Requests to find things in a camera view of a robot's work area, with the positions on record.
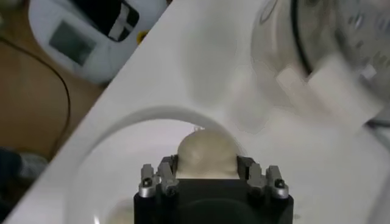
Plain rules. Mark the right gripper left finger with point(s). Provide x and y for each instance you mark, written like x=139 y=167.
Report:
x=146 y=182

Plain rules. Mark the white round plate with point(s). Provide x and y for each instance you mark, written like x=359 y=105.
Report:
x=122 y=152

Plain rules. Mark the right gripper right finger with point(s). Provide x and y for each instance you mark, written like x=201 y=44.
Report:
x=278 y=184

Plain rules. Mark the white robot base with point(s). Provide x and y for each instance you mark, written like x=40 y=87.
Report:
x=100 y=58

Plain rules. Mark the stainless steel steamer basket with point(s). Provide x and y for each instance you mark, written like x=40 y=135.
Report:
x=344 y=36

